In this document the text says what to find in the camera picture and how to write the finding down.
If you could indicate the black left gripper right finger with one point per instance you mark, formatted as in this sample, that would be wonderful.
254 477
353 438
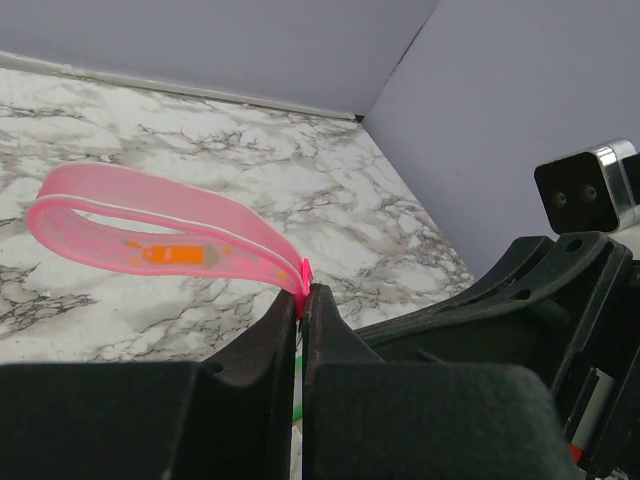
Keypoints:
365 418

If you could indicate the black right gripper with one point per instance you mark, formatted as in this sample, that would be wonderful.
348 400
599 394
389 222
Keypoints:
566 309

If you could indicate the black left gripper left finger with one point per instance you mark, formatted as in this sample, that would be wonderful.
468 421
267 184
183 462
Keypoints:
227 417

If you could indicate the green key tag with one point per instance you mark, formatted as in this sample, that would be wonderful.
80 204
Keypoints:
297 412

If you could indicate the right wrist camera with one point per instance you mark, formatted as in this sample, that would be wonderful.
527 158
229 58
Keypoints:
596 189

